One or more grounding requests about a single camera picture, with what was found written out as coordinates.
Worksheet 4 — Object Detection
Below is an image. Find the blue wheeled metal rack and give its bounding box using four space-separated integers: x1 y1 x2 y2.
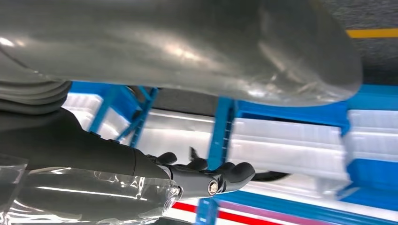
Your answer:
69 81 159 149

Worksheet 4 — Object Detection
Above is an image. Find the blue metal shelf rack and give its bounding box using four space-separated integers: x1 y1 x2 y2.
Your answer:
195 83 398 225

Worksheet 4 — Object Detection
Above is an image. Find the white plastic bin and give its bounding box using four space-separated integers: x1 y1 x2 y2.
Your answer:
62 93 131 140
343 132 398 164
228 118 351 182
343 108 398 135

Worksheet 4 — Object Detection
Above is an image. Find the black ribbed plastic piece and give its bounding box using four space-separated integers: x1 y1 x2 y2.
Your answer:
189 146 291 183

